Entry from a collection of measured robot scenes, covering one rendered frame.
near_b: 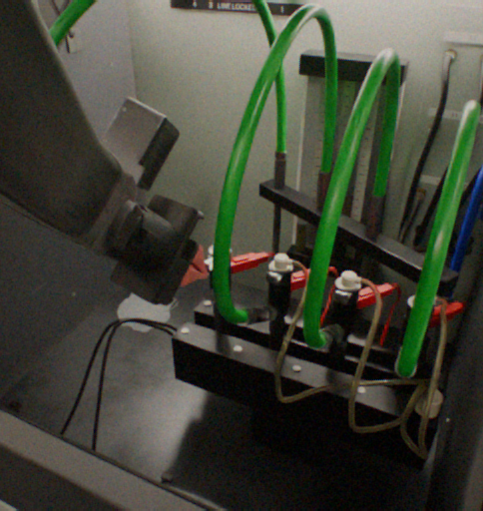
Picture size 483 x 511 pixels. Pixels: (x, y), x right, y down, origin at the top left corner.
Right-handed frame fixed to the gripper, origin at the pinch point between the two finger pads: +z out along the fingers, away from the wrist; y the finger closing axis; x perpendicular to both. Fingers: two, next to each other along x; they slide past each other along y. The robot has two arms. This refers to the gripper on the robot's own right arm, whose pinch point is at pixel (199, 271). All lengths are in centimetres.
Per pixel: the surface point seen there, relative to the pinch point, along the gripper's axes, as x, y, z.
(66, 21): 9.2, 14.3, -23.4
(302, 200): 1.0, 16.6, 16.0
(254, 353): -5.3, -5.8, 11.5
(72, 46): 33.6, 21.2, -7.5
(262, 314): -9.2, -1.1, 1.2
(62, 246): 32.5, -5.7, 7.7
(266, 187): 7.7, 16.8, 16.0
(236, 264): -0.2, 3.0, 6.0
